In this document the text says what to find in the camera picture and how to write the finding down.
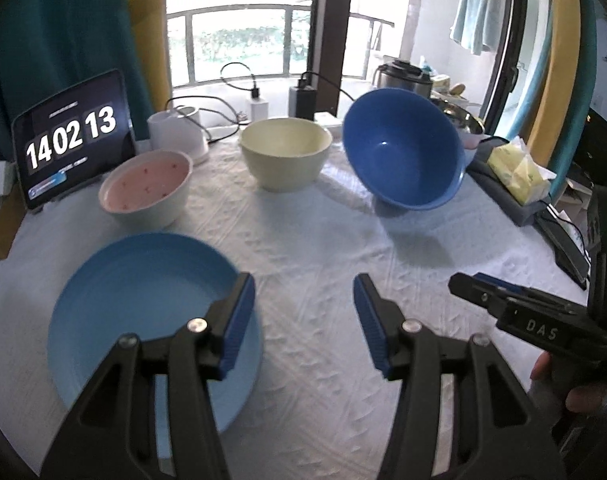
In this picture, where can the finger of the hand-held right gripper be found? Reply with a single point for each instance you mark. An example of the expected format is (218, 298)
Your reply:
(503, 282)
(543, 327)

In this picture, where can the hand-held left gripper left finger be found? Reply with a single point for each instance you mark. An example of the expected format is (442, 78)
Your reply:
(238, 320)

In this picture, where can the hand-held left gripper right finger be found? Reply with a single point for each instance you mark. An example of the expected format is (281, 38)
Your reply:
(368, 320)

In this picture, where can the smooth light blue plate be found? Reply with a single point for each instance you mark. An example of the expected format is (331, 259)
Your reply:
(143, 300)

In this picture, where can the cream bowl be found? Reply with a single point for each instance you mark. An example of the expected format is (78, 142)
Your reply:
(283, 165)

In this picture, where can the white bowl with pink inside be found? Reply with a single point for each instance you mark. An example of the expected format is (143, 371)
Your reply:
(148, 182)

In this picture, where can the large dark blue bowl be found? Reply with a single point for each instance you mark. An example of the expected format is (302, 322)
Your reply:
(403, 150)

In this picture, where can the person's right hand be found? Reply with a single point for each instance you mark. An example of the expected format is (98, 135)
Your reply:
(586, 399)

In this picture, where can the black smartphone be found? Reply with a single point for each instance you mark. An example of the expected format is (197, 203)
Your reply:
(566, 252)

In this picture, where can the yellow tissue pack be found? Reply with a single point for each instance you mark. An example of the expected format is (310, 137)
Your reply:
(518, 172)

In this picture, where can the black monitor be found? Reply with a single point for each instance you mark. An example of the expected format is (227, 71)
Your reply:
(598, 150)

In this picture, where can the pale pink bowl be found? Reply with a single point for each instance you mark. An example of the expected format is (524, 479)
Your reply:
(472, 141)

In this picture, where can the white power strip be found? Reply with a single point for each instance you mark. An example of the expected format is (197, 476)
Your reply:
(331, 120)

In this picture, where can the white charger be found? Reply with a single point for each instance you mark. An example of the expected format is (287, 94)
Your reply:
(258, 107)

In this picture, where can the yellow curtain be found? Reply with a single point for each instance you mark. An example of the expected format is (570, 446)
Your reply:
(146, 50)
(558, 60)

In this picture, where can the black charger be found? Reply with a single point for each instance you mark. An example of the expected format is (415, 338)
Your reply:
(302, 102)

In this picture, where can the stainless steel tumbler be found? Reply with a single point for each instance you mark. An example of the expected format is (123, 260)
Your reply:
(401, 80)

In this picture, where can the black tablet showing clock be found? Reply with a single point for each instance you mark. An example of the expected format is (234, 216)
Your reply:
(68, 135)

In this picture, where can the light blue hanging towel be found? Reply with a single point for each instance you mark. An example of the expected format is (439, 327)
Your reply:
(473, 10)

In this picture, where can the small white box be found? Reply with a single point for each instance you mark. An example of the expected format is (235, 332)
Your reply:
(1, 177)

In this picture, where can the balcony railing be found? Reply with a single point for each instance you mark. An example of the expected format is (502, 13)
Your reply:
(233, 10)

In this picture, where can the dark sliding door frame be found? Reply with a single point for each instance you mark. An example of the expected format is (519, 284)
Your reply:
(506, 50)

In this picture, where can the dark window post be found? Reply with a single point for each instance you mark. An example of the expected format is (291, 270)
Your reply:
(331, 35)

